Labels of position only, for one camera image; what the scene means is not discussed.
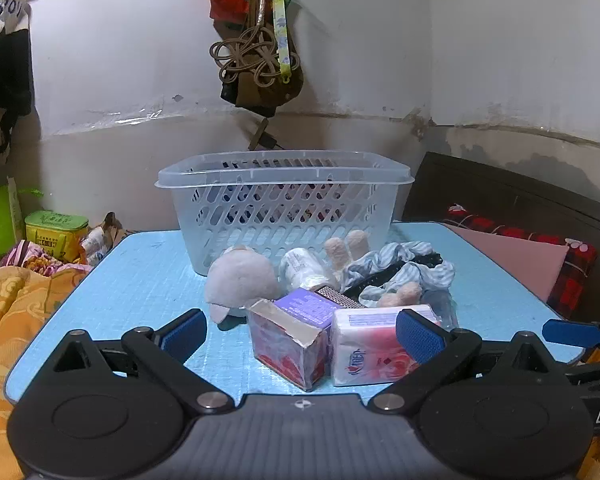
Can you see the purple and red carton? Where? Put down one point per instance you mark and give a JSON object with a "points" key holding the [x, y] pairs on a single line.
{"points": [[292, 340]]}

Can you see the green tin box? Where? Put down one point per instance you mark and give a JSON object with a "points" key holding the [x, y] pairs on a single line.
{"points": [[55, 235]]}

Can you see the dark wooden headboard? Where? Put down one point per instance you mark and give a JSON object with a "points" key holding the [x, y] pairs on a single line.
{"points": [[520, 200]]}

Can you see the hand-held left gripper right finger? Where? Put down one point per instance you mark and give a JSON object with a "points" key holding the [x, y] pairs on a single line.
{"points": [[416, 336]]}

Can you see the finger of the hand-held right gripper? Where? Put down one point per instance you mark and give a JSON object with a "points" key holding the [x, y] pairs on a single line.
{"points": [[570, 332]]}

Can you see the clear plastic basket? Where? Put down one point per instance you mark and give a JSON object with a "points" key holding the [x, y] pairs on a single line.
{"points": [[285, 210]]}

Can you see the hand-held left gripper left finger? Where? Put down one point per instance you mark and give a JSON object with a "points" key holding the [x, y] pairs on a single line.
{"points": [[185, 334]]}

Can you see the pink floral cloth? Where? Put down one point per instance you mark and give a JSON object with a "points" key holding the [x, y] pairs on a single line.
{"points": [[35, 257]]}

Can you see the grey plush toy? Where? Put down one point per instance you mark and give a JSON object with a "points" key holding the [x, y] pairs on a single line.
{"points": [[240, 280]]}

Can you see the white and black hoodie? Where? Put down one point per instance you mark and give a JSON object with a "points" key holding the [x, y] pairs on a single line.
{"points": [[5, 60]]}

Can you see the white snack packets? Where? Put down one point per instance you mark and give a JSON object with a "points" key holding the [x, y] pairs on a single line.
{"points": [[100, 242]]}

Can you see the yellow green rolled tube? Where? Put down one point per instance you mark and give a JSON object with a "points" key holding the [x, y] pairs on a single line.
{"points": [[281, 25]]}

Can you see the red plaid pillow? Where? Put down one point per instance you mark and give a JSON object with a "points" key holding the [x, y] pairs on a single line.
{"points": [[577, 270]]}

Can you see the green paper bag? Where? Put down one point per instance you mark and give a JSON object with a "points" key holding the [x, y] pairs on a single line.
{"points": [[0, 215]]}

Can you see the orange patterned blanket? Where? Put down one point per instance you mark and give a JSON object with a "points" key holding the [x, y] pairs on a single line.
{"points": [[15, 320]]}

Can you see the blue striped cloth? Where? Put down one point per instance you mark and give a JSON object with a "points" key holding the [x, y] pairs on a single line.
{"points": [[420, 272]]}

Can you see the pink tissue pack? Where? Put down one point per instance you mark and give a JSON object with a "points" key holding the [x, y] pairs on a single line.
{"points": [[362, 350]]}

